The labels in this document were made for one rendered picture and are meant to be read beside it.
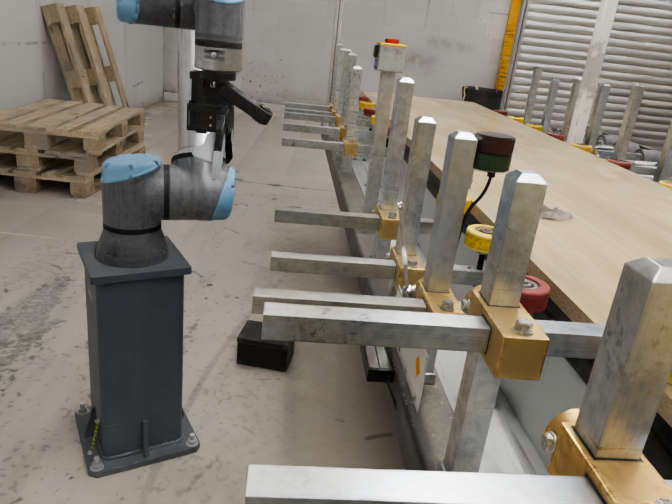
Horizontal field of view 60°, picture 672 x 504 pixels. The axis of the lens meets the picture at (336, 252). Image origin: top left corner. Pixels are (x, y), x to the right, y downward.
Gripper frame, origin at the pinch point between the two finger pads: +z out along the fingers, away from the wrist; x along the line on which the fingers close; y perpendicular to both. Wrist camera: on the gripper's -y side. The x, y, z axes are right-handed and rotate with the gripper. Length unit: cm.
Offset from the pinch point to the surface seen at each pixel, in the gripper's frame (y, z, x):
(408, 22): -110, -47, -754
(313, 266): -20.5, 12.7, 15.1
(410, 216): -38.4, 2.2, 9.9
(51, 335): 80, 94, -83
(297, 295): -18.8, 7.7, 39.2
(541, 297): -55, 4, 40
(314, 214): -19.3, 10.1, -9.9
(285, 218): -12.8, 11.6, -9.3
